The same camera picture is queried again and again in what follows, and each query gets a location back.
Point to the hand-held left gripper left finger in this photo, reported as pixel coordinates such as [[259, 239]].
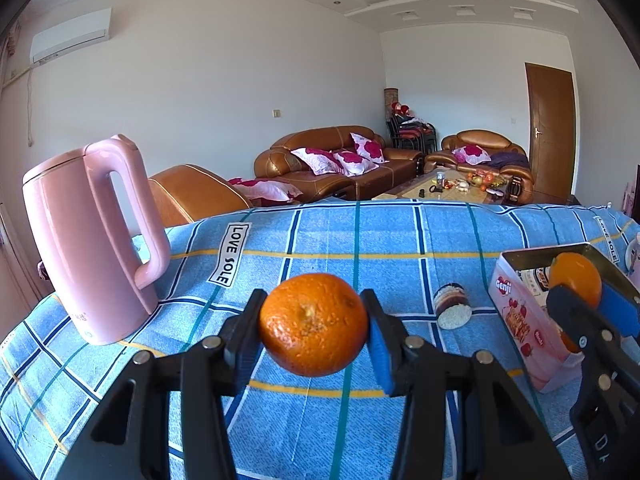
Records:
[[245, 342]]

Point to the stacked dark chairs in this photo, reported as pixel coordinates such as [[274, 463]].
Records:
[[412, 135]]

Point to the brown wooden door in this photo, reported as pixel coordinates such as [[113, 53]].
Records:
[[550, 135]]

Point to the coffee table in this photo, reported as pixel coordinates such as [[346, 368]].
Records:
[[415, 190]]

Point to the red plush toy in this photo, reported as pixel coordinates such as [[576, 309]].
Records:
[[401, 109]]

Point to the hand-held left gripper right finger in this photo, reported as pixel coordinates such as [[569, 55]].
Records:
[[382, 360]]

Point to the pink electric kettle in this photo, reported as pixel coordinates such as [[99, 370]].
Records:
[[85, 240]]

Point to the white magenta flower pillow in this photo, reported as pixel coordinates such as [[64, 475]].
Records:
[[315, 161], [355, 162], [472, 154], [370, 147], [265, 189]]

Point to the blue plaid tablecloth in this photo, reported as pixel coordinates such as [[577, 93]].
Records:
[[400, 240]]

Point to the brown leather three-seat sofa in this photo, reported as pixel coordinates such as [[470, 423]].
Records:
[[320, 140]]

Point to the pink tin box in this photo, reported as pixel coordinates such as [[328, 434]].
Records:
[[520, 320]]

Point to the white air conditioner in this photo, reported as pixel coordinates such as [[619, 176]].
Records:
[[70, 35]]

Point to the tall patterned vase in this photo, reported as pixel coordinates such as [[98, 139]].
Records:
[[391, 97]]

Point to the orange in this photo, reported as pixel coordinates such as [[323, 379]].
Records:
[[577, 275], [312, 325]]

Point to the purple blanket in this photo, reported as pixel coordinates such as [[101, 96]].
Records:
[[510, 160]]

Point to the brown leather armchair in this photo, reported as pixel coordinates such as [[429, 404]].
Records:
[[480, 137]]

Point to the black bag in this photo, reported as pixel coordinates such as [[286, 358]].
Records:
[[513, 191]]

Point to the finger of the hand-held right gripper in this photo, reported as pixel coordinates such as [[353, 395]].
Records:
[[622, 310], [585, 325]]

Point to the small glass jar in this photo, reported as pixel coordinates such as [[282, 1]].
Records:
[[452, 307]]

